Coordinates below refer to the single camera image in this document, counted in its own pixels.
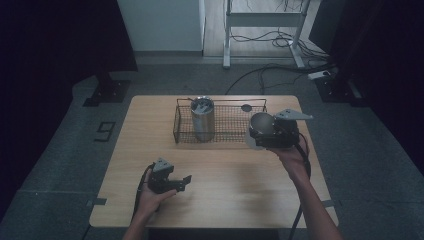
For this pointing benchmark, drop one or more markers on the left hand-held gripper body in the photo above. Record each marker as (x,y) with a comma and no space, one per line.
(160,180)

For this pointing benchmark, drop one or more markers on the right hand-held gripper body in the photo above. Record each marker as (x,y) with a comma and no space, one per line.
(285,133)

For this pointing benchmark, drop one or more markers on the stainless steel tumbler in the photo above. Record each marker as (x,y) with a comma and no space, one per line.
(203,123)

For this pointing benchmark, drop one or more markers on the metal utensil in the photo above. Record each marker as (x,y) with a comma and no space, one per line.
(190,99)

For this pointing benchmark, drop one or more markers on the person's left hand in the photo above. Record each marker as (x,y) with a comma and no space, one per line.
(148,201)

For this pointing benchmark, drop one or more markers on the person's right hand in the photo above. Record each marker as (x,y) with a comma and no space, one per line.
(295,161)

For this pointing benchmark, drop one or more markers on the black round disc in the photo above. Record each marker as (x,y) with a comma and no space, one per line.
(246,107)

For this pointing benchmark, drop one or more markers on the grey tape strip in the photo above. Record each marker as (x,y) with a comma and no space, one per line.
(97,201)
(330,203)

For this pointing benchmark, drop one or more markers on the black stand base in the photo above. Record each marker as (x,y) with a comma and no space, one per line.
(110,91)
(336,90)

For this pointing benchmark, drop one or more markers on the white power strip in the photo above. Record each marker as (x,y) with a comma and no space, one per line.
(318,74)

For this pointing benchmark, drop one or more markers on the black curtain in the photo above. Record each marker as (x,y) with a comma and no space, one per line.
(50,66)
(383,60)

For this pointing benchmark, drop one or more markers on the white desk frame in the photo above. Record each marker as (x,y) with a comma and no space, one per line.
(263,19)

